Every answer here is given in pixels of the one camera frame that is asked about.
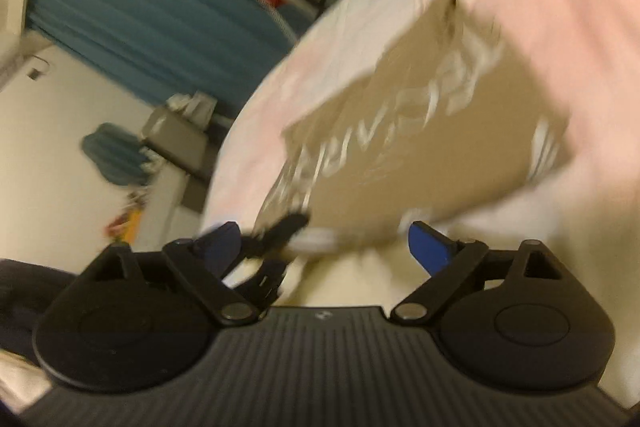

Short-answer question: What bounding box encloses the colourful desk clutter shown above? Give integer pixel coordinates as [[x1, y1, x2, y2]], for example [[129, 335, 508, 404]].
[[104, 191, 147, 244]]

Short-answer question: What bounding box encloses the tan printed t-shirt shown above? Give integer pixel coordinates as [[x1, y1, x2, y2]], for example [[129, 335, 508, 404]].
[[255, 0, 573, 248]]

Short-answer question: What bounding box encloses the mirror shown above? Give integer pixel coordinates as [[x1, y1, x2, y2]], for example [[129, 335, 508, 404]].
[[82, 122, 151, 188]]

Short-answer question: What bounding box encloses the white side table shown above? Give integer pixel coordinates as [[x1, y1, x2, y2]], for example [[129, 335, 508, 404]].
[[167, 92, 233, 130]]

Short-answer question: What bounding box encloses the white desk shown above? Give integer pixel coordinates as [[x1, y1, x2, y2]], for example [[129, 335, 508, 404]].
[[105, 147, 191, 248]]

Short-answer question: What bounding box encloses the white air conditioner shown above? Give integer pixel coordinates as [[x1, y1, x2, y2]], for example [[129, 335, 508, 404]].
[[0, 32, 51, 80]]

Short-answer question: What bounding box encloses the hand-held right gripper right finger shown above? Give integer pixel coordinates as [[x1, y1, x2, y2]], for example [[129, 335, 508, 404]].
[[390, 221, 560, 324]]

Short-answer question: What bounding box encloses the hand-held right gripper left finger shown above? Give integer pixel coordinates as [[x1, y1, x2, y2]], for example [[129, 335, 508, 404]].
[[92, 221, 261, 327]]

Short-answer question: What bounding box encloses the grey chair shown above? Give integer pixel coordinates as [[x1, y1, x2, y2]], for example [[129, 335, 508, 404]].
[[140, 107, 213, 212]]

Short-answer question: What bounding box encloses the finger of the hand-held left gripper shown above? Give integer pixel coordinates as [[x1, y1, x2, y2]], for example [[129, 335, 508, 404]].
[[235, 257, 288, 310], [240, 212, 311, 260]]

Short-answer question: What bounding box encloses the white pink blanket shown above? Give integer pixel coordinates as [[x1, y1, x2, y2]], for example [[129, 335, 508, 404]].
[[202, 0, 640, 413]]

